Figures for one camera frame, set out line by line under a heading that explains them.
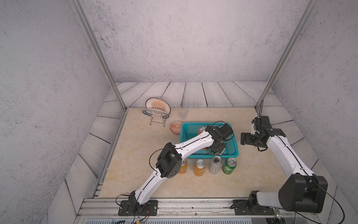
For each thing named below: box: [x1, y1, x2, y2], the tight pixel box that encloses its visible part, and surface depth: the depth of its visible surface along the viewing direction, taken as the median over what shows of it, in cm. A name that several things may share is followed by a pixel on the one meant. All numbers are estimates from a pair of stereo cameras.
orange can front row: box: [193, 158, 207, 177], surface depth 80 cm
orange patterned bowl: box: [169, 120, 183, 136], surface depth 107 cm
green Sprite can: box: [222, 157, 237, 175], surface depth 80 cm
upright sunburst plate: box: [144, 97, 172, 115], surface depth 107 cm
